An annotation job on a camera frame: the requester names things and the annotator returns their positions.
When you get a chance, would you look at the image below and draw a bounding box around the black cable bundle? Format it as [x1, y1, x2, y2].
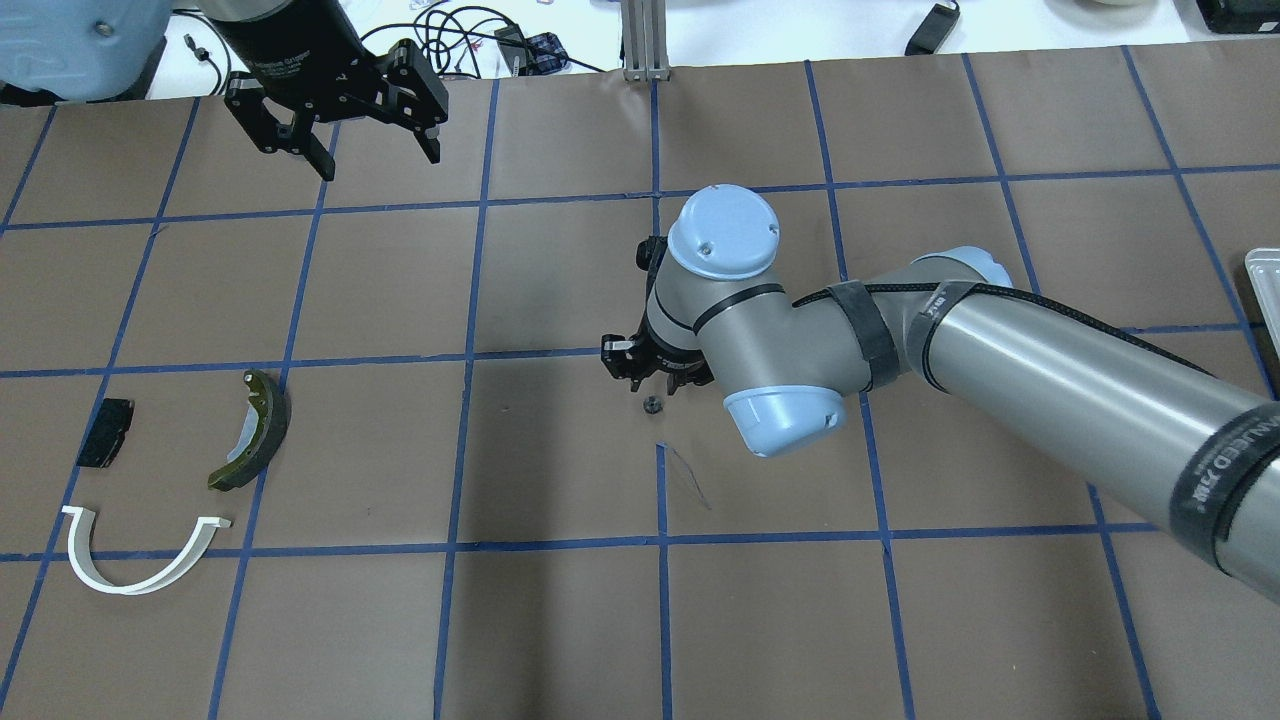
[401, 5, 605, 81]

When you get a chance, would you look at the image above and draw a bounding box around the black brake pad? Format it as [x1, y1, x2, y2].
[76, 398, 134, 469]

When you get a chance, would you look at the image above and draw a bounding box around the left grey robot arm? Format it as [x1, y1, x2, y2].
[1, 1, 451, 181]

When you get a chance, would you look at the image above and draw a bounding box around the olive green brake shoe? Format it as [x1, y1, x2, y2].
[207, 368, 291, 492]

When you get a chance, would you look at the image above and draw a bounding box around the white curved plastic arc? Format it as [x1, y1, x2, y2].
[60, 505, 233, 597]

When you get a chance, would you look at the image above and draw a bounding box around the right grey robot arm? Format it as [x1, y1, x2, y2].
[600, 184, 1279, 600]

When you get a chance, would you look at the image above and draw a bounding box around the aluminium frame post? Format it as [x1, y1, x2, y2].
[620, 0, 671, 82]

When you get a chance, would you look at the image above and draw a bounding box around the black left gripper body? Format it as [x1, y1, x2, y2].
[205, 1, 449, 156]

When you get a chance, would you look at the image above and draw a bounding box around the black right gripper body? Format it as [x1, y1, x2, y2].
[600, 236, 714, 393]

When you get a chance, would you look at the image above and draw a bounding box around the black power adapter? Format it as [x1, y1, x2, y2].
[902, 1, 961, 56]

